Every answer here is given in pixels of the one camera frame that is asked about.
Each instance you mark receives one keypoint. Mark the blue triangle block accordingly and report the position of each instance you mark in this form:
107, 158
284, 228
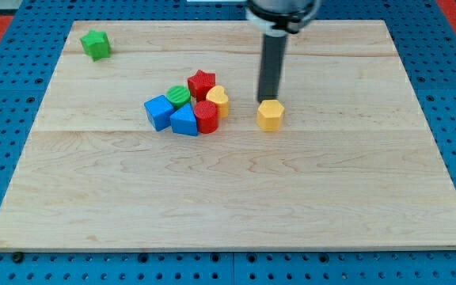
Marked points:
183, 121

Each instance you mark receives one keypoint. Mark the red cylinder block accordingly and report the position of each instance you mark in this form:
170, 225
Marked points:
206, 114

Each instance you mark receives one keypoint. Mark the yellow hexagon block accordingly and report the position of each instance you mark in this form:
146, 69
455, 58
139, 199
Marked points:
270, 115

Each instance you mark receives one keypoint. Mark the blue cube block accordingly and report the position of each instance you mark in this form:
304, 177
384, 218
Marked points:
159, 111

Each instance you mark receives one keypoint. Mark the yellow heart block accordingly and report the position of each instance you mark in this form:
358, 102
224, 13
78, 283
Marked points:
218, 96

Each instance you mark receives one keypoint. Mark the green cylinder block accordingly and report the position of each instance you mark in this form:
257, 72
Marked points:
178, 96

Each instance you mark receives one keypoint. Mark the green star block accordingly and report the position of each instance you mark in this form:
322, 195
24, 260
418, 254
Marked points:
96, 45

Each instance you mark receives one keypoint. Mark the red star block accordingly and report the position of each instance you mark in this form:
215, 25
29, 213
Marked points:
200, 83

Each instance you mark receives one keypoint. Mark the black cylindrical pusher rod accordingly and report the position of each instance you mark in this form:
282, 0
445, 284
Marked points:
271, 65

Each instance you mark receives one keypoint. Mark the wooden board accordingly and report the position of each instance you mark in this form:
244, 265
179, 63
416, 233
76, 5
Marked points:
353, 167

